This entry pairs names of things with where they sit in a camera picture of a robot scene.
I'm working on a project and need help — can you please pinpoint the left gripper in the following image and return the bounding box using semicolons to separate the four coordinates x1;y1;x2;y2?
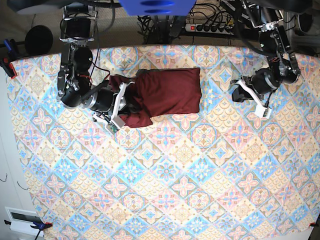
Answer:
234;68;279;103

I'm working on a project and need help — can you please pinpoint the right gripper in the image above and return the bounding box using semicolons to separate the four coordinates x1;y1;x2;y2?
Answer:
87;83;140;115

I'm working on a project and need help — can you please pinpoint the maroon long-sleeve t-shirt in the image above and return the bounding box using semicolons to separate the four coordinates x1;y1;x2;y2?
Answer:
109;67;202;128

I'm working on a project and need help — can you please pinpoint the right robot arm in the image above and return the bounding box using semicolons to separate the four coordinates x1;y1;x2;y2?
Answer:
57;0;141;123

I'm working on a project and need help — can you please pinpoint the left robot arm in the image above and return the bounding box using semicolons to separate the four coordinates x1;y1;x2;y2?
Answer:
231;0;301;103

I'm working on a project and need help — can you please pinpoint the white power strip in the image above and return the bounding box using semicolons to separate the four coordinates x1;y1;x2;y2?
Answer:
184;23;233;35

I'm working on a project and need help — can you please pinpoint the patterned colourful tablecloth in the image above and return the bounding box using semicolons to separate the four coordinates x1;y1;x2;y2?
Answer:
6;45;320;240

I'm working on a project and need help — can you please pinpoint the red black clamp left edge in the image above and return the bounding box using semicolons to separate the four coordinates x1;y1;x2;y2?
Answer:
0;38;19;79

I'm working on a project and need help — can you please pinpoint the orange black clamp bottom left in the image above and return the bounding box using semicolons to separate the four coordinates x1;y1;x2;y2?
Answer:
4;220;53;232

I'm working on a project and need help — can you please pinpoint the orange clamp bottom right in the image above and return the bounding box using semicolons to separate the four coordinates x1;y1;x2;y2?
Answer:
309;222;320;228

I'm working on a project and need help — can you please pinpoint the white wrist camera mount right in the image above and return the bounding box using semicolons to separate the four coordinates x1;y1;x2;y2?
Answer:
92;81;134;135

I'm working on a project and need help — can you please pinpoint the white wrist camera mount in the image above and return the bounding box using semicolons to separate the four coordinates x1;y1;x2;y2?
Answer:
92;81;134;135
230;79;272;119

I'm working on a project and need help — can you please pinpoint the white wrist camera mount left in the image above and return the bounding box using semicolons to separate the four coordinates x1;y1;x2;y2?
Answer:
230;79;272;119

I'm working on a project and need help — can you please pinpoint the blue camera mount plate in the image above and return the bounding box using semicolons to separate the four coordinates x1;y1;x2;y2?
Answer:
119;0;196;16

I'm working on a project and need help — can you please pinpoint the white wall socket box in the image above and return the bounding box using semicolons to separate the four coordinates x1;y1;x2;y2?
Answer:
5;206;41;237

